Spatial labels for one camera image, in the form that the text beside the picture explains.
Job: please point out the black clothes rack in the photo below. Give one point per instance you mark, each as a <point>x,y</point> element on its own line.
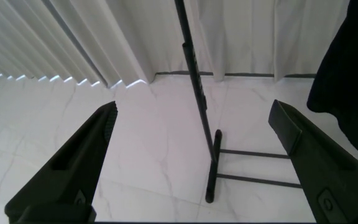
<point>192,62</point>

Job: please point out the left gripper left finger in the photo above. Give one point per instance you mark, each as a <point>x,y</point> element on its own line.
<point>67,180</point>

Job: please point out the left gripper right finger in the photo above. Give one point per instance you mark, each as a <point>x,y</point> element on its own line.
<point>337,174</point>

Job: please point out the black t-shirt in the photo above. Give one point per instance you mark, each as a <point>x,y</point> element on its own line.
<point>353,77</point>

